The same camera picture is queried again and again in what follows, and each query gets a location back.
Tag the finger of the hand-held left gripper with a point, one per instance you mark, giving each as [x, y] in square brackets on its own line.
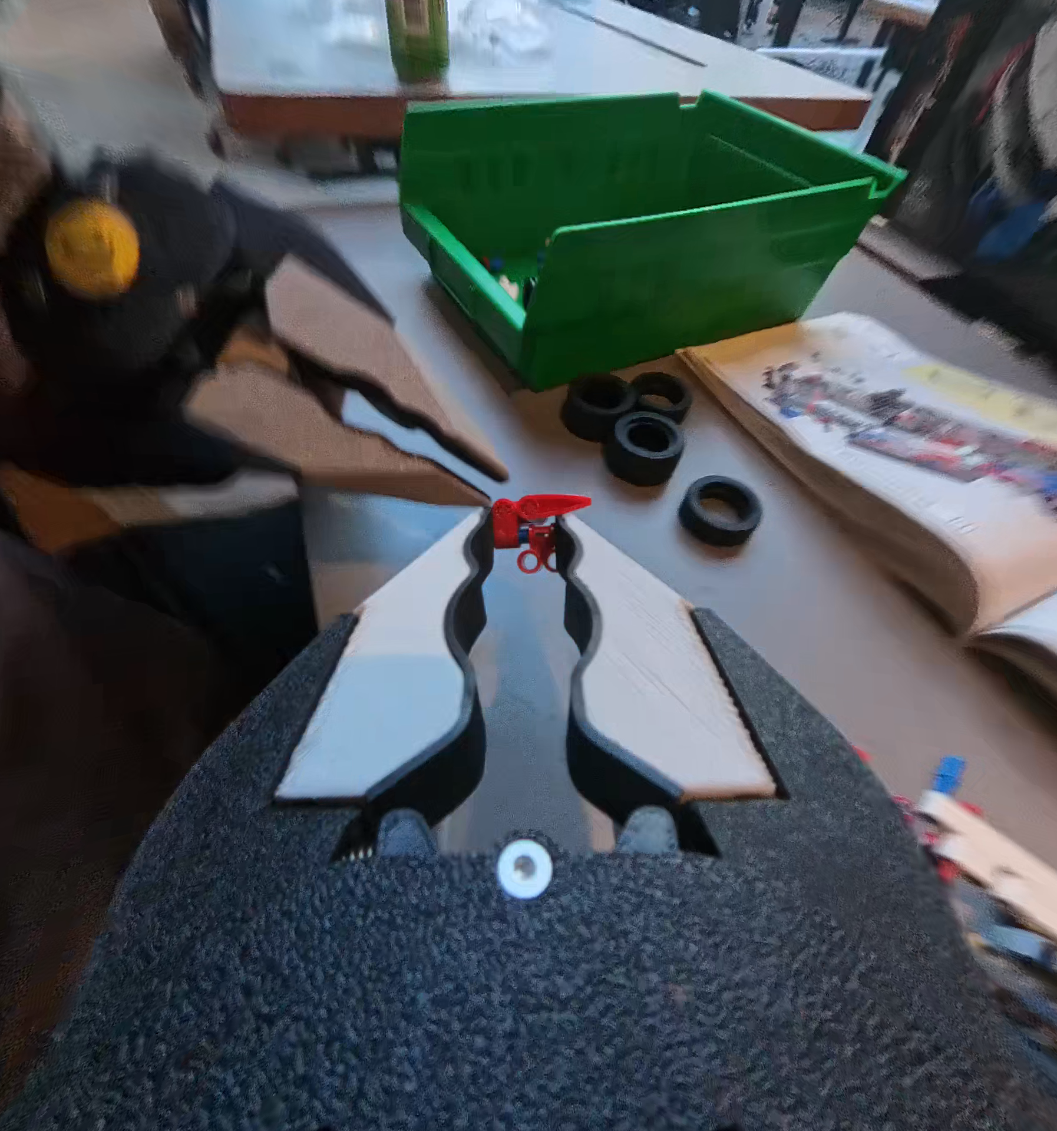
[360, 353]
[299, 433]

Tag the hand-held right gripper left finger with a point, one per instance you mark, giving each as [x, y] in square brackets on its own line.
[378, 698]

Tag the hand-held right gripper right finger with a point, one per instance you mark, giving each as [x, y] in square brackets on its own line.
[670, 698]

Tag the red teardrop brick piece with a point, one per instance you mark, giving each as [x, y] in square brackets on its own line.
[555, 505]

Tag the toy brick race car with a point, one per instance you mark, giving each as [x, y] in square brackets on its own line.
[979, 848]

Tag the grey desk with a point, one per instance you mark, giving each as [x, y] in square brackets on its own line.
[802, 574]

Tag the black rubber tyre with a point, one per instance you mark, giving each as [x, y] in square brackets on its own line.
[679, 402]
[577, 415]
[621, 464]
[696, 526]

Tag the wooden workbench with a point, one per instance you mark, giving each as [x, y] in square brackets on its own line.
[69, 508]

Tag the white table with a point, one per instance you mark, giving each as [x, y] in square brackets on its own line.
[316, 62]

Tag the open instruction booklet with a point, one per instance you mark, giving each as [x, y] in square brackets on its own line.
[891, 495]

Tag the green plastic bin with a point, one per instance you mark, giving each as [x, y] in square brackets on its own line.
[670, 291]

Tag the light green box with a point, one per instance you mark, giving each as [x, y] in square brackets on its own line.
[418, 40]

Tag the person's brown shirt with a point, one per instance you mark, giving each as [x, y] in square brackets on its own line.
[33, 751]

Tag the clear plastic bag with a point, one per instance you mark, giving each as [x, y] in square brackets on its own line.
[502, 22]

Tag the black toy car box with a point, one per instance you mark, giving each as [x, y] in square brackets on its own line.
[1006, 177]

